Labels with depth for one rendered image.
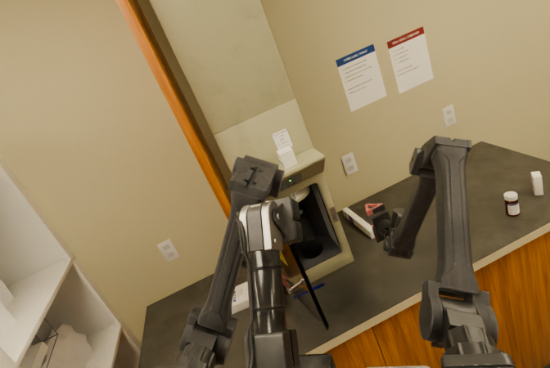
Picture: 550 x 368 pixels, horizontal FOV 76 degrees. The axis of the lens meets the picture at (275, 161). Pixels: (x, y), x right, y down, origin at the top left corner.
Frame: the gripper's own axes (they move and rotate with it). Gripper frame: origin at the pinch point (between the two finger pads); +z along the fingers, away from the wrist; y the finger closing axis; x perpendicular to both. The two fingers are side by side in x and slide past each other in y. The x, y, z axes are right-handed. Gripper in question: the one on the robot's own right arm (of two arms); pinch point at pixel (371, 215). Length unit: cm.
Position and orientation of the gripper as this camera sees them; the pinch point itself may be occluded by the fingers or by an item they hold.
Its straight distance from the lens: 139.7
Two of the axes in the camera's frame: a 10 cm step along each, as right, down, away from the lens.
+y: -3.6, -8.6, -3.6
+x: -9.0, 4.2, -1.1
